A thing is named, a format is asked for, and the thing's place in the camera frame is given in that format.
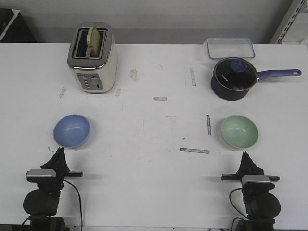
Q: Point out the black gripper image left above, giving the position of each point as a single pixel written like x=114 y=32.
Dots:
x=56 y=171

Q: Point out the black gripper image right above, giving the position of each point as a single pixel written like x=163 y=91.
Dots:
x=248 y=167

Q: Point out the blue bowl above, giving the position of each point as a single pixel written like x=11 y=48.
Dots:
x=72 y=131

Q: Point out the green bowl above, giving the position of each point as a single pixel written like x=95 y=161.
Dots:
x=239 y=131

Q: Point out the dark blue saucepan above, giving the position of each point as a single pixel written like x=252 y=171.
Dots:
x=232 y=95

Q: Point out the glass pot lid blue knob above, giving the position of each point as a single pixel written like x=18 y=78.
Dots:
x=235 y=74

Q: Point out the cream and steel toaster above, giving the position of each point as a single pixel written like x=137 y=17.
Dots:
x=93 y=74

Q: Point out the clear plastic food container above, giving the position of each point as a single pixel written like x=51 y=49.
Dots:
x=224 y=47

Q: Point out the bread slice in toaster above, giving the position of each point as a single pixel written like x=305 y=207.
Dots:
x=94 y=41

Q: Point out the black box background left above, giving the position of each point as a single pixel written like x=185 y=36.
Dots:
x=13 y=28

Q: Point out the white metal shelf upright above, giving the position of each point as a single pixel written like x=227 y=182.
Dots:
x=293 y=29

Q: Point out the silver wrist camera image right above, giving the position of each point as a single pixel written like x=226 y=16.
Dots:
x=255 y=179

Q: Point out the black cable image left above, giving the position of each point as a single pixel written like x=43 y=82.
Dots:
x=79 y=202

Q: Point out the black cable image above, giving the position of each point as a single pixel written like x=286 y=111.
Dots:
x=239 y=209
x=79 y=202

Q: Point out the black cable image right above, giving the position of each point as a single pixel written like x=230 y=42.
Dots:
x=239 y=209

